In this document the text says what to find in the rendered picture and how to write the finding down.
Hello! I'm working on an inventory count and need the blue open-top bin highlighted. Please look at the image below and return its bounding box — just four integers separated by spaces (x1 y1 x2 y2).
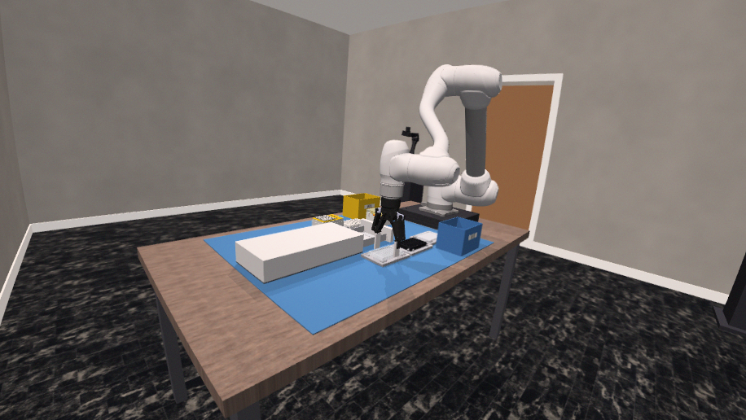
436 217 483 256

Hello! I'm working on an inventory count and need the blue bench mat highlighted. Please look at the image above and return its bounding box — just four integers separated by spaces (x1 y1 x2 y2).
204 221 494 335

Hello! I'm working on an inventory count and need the yellow open-top box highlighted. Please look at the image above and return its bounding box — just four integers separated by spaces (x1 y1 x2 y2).
343 193 380 220

